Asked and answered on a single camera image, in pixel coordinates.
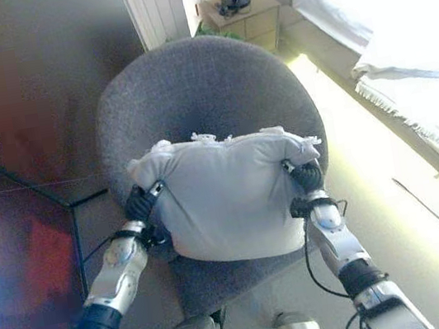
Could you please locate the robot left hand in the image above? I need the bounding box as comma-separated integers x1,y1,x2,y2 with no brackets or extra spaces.
120,179,170,226

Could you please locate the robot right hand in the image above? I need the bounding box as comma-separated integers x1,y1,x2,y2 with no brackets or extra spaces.
281,153,327,197

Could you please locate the white tasselled cushion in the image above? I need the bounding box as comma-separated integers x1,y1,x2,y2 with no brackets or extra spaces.
123,113,339,277

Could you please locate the grey fabric armchair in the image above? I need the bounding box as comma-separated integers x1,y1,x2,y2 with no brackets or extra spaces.
85,19,349,328

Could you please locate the glossy reflective cabinet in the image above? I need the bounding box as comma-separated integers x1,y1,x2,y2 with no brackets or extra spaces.
0,118,94,329

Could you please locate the silver robot left leg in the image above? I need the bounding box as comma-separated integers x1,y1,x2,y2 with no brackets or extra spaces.
162,307,229,329

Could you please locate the silver robot leg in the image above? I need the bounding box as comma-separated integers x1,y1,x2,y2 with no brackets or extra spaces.
270,305,322,329
162,307,229,329

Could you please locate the white fringed blanket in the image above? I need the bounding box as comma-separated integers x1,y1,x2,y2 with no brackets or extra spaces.
347,33,439,212

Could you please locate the silver robot right leg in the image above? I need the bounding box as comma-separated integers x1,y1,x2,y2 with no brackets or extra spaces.
270,305,322,329

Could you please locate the beige wooden nightstand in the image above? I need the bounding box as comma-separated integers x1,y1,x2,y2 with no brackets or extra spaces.
197,0,289,63

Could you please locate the beige upholstered bed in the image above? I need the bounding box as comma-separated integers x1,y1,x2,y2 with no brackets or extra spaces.
262,0,439,252

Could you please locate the white radiator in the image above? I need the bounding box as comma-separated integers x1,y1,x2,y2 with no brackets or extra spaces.
120,0,193,54

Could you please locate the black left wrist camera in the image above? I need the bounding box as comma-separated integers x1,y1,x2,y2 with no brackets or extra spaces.
141,222,170,248

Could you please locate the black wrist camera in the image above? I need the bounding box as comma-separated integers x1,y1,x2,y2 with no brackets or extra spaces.
141,222,170,248
289,196,310,219

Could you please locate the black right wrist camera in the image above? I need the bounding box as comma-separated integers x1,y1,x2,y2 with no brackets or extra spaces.
289,196,310,219

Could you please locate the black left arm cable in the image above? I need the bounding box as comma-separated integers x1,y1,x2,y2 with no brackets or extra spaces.
78,228,135,265

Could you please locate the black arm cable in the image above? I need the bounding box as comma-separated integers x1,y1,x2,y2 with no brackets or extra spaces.
78,228,135,265
298,210,367,329

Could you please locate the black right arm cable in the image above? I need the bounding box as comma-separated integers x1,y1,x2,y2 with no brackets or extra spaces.
298,210,367,329

